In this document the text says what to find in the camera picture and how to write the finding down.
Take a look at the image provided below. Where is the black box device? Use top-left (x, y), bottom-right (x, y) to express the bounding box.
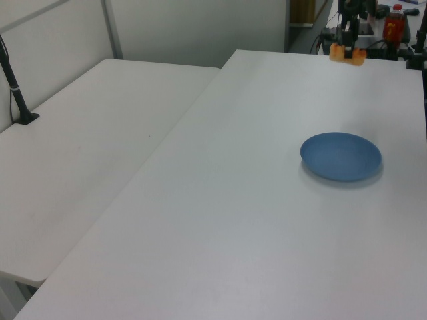
top-left (363, 35), bottom-right (402, 60)

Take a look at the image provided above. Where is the wooden cabinet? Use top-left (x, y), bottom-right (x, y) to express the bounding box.
top-left (289, 0), bottom-right (316, 25)

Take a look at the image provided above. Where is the red drink bottle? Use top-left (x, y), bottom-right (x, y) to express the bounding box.
top-left (383, 3), bottom-right (406, 48)

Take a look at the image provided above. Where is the blue round plate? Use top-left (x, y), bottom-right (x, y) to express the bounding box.
top-left (300, 132), bottom-right (382, 183)

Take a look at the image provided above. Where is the black camera pole with base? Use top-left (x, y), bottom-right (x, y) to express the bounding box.
top-left (0, 33), bottom-right (40, 126)

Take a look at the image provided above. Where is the black clamp stand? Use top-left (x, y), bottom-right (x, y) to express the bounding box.
top-left (404, 13), bottom-right (427, 71)

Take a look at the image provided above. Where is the orange bread roll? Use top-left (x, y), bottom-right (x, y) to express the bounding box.
top-left (329, 43), bottom-right (367, 68)

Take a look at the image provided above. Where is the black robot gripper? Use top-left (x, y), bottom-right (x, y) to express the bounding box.
top-left (337, 0), bottom-right (368, 59)

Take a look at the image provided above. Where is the thin black cable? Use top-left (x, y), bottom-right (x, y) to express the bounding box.
top-left (0, 34), bottom-right (15, 123)

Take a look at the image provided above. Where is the white rounded-corner table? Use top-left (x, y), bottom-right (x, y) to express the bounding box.
top-left (0, 58), bottom-right (222, 320)

